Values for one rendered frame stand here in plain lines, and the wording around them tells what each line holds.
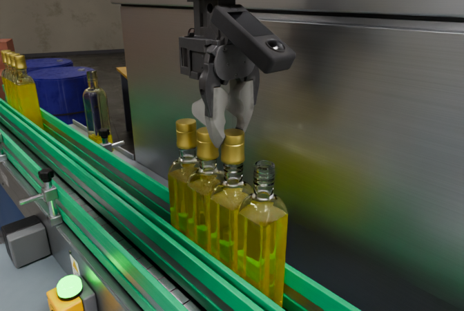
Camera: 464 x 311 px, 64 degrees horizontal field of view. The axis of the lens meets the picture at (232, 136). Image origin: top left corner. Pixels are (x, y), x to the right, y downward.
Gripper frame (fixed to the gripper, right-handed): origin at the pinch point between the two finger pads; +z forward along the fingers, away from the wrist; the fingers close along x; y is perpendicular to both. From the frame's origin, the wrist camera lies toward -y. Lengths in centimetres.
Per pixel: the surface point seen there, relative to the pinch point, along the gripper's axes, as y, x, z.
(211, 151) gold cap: 4.0, 0.7, 3.4
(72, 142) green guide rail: 79, -3, 25
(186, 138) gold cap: 10.1, 1.1, 2.9
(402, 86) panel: -17.9, -12.5, -8.5
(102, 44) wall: 859, -353, 94
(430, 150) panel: -22.5, -12.5, -1.3
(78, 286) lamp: 23.2, 18.1, 32.0
